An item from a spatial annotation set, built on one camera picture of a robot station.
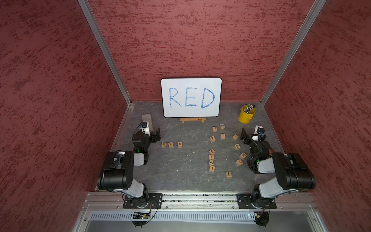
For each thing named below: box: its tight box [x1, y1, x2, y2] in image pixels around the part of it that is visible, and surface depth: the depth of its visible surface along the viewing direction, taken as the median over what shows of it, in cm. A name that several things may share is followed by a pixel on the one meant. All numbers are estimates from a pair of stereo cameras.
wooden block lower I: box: [209, 165, 216, 173], surface depth 85 cm
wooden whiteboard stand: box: [180, 117, 207, 124], surface depth 105 cm
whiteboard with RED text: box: [160, 77, 223, 118], surface depth 100 cm
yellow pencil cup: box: [238, 104, 257, 124], surface depth 104 cm
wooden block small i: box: [225, 171, 232, 178], surface depth 83 cm
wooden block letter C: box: [233, 143, 241, 151], surface depth 94 cm
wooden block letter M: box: [239, 151, 247, 160], surface depth 91 cm
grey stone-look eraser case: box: [142, 113, 153, 126], surface depth 109 cm
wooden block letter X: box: [235, 159, 243, 167], surface depth 87 cm
